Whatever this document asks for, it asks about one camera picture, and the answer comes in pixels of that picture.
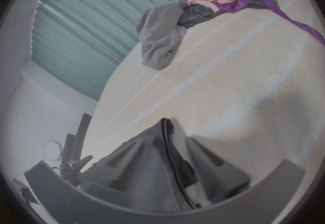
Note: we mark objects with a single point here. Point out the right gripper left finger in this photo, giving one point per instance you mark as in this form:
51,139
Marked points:
114,177

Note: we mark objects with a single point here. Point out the grey garment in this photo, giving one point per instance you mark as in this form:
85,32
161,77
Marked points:
157,32

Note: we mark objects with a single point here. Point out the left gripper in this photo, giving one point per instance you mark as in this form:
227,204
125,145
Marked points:
68,171

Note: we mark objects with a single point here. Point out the bed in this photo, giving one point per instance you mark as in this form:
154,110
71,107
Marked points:
228,78

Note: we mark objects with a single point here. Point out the black T-shirt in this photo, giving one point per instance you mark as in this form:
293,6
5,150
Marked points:
152,192

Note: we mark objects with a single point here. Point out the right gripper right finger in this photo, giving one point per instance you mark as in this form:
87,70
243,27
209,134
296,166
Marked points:
218,177

